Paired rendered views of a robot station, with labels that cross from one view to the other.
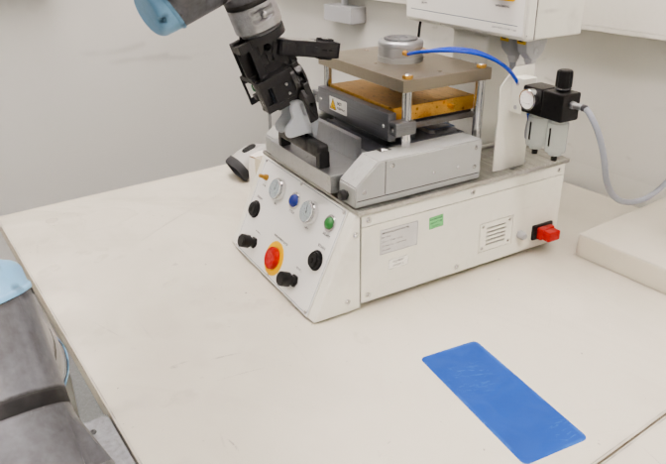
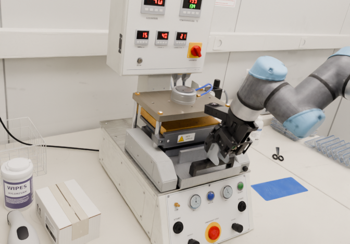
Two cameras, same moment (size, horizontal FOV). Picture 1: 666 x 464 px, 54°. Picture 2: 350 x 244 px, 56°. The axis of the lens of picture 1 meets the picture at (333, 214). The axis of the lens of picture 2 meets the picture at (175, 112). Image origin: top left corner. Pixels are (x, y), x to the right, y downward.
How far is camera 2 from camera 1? 1.53 m
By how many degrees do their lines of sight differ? 85
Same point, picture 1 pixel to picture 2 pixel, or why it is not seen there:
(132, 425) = not seen: outside the picture
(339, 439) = (321, 228)
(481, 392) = (279, 191)
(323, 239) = (239, 195)
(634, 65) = not seen: hidden behind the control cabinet
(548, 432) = (292, 182)
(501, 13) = (192, 63)
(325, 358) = (276, 228)
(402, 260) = not seen: hidden behind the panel
